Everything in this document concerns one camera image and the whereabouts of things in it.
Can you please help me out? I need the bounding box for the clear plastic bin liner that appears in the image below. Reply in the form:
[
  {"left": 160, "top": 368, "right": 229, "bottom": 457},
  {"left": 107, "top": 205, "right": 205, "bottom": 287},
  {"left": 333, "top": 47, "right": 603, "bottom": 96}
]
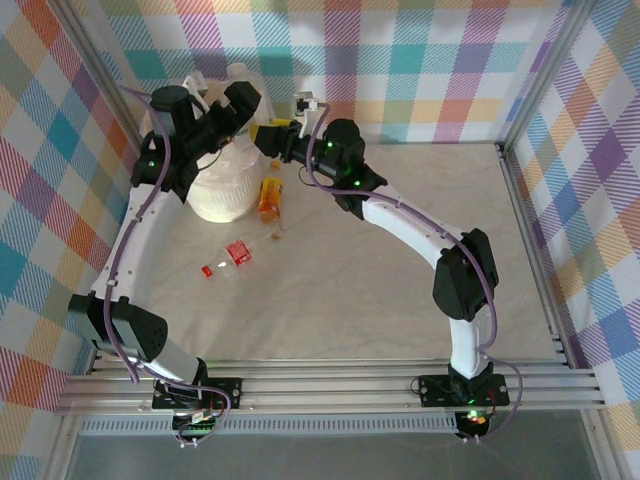
[{"left": 142, "top": 62, "right": 275, "bottom": 191}]

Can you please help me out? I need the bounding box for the white plastic waste bin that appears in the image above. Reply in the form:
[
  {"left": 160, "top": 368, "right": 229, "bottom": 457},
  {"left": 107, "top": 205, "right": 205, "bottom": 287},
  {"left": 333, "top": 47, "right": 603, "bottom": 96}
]
[{"left": 142, "top": 74, "right": 266, "bottom": 224}]

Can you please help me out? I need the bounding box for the orange juice bottle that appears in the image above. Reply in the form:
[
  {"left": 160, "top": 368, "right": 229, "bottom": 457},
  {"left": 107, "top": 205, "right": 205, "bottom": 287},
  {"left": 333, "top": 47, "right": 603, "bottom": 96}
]
[{"left": 257, "top": 158, "right": 286, "bottom": 224}]

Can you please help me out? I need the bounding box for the checkered cloth backdrop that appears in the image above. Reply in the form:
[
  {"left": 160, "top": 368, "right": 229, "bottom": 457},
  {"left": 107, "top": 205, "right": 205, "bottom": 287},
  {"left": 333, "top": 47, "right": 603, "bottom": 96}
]
[
  {"left": 504, "top": 0, "right": 640, "bottom": 480},
  {"left": 0, "top": 0, "right": 151, "bottom": 480},
  {"left": 64, "top": 0, "right": 571, "bottom": 147}
]

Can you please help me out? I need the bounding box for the red label clear bottle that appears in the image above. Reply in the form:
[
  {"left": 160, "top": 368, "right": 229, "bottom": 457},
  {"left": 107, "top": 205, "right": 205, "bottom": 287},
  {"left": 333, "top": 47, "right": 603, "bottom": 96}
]
[{"left": 200, "top": 224, "right": 287, "bottom": 279}]

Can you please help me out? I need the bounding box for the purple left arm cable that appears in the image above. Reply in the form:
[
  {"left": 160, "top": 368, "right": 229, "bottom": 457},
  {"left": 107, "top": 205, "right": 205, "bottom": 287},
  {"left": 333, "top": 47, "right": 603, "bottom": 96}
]
[{"left": 102, "top": 84, "right": 234, "bottom": 441}]

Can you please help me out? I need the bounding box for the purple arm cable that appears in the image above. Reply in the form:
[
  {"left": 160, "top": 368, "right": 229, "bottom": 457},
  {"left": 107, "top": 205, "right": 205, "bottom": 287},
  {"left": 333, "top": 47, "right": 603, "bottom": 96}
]
[
  {"left": 304, "top": 102, "right": 525, "bottom": 441},
  {"left": 102, "top": 84, "right": 234, "bottom": 441}
]

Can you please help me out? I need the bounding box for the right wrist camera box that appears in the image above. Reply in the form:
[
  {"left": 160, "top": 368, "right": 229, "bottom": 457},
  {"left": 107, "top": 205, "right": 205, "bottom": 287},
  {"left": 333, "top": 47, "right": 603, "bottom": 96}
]
[{"left": 293, "top": 91, "right": 327, "bottom": 136}]

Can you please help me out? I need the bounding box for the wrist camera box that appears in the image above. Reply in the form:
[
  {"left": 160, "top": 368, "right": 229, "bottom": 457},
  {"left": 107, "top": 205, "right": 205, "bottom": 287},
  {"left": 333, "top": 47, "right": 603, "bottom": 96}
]
[
  {"left": 181, "top": 72, "right": 210, "bottom": 109},
  {"left": 293, "top": 91, "right": 327, "bottom": 136}
]

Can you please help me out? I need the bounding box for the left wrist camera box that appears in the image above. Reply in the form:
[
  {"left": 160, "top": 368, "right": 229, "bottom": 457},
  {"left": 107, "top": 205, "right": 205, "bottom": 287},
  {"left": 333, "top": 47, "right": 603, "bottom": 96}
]
[{"left": 181, "top": 72, "right": 210, "bottom": 109}]

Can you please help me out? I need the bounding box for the aluminium frame post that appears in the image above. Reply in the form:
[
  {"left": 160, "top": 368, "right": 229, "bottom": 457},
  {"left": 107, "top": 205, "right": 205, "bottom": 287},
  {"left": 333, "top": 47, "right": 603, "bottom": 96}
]
[
  {"left": 58, "top": 0, "right": 155, "bottom": 166},
  {"left": 497, "top": 0, "right": 601, "bottom": 157}
]

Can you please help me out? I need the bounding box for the aluminium table side rail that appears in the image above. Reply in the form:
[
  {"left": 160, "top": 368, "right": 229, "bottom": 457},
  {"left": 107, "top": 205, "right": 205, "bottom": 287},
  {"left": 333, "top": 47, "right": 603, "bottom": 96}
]
[{"left": 497, "top": 144, "right": 576, "bottom": 371}]

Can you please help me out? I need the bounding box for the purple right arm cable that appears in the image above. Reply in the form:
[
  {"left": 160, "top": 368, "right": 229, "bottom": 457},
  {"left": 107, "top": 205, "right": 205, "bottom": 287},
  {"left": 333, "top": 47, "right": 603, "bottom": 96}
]
[{"left": 304, "top": 102, "right": 525, "bottom": 441}]

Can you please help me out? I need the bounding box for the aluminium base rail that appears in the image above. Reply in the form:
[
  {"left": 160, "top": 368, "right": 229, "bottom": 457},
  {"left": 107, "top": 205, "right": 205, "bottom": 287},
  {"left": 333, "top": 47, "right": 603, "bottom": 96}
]
[{"left": 54, "top": 357, "right": 609, "bottom": 417}]

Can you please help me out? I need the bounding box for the grey slotted cable duct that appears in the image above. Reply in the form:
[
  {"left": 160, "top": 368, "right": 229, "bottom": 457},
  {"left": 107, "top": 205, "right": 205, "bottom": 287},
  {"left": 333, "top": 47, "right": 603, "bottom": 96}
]
[{"left": 77, "top": 417, "right": 461, "bottom": 437}]

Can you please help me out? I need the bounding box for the controller board with wires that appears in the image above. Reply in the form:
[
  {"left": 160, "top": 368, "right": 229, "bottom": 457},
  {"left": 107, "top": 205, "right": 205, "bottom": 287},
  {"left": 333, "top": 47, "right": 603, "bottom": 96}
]
[
  {"left": 457, "top": 407, "right": 494, "bottom": 444},
  {"left": 172, "top": 409, "right": 226, "bottom": 450}
]

